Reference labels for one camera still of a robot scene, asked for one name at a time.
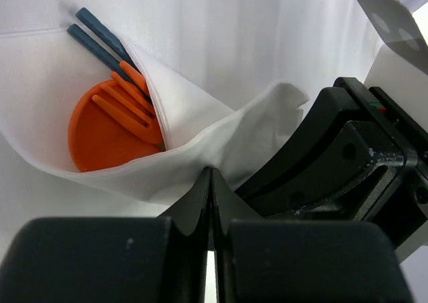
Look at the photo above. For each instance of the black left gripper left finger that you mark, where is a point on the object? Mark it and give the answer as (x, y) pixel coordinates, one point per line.
(113, 259)

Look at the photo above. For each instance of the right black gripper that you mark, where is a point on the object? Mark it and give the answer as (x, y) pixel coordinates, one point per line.
(348, 159)

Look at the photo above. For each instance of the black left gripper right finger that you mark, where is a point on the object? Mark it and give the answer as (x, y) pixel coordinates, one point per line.
(260, 260)

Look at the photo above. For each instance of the white paper napkin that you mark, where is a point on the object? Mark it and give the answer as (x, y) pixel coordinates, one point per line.
(230, 80)

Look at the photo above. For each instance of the orange plastic fork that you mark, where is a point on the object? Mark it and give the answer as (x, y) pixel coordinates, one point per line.
(128, 104)

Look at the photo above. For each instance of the orange plastic spoon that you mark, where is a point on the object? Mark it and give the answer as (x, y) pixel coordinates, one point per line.
(97, 142)

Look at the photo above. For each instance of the dark blue chopstick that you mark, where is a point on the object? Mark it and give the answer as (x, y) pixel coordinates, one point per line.
(101, 31)
(77, 33)

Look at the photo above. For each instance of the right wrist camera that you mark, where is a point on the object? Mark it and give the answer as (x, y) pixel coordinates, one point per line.
(397, 28)

